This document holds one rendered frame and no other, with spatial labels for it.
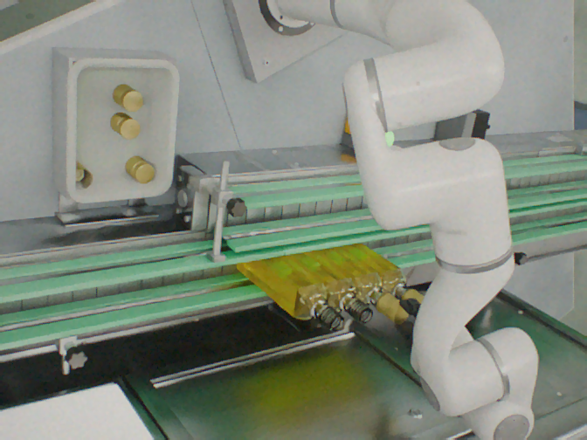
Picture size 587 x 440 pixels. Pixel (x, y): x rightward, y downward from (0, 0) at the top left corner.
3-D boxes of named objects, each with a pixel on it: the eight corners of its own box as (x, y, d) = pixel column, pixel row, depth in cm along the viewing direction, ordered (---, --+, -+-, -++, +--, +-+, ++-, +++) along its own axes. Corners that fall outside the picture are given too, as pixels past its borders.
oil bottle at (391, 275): (312, 257, 134) (383, 308, 119) (315, 230, 132) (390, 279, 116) (334, 252, 138) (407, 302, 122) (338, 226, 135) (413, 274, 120)
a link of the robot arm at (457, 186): (486, 194, 87) (369, 217, 89) (465, 27, 78) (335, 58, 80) (521, 257, 73) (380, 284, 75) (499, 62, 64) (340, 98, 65)
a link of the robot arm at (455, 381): (485, 220, 81) (504, 360, 90) (386, 257, 79) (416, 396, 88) (528, 248, 74) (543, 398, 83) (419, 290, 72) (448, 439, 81)
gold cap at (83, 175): (91, 166, 108) (81, 157, 112) (68, 172, 107) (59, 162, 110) (94, 187, 110) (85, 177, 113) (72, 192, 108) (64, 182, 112)
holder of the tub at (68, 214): (51, 214, 115) (66, 232, 109) (52, 47, 105) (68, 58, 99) (148, 204, 124) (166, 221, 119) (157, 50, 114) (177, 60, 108)
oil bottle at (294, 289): (235, 269, 125) (302, 327, 109) (238, 241, 122) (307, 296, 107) (261, 264, 128) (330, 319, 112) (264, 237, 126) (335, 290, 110)
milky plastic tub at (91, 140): (51, 186, 112) (67, 205, 106) (51, 46, 104) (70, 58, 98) (150, 178, 122) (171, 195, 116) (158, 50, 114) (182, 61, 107)
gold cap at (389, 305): (374, 313, 114) (391, 326, 110) (377, 294, 112) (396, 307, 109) (390, 310, 116) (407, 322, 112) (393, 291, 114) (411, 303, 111)
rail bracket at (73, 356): (37, 347, 108) (63, 396, 98) (37, 310, 106) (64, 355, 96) (62, 342, 111) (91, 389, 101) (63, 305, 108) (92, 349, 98)
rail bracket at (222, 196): (188, 243, 116) (224, 275, 107) (196, 147, 110) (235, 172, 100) (203, 240, 118) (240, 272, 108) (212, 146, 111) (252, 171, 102)
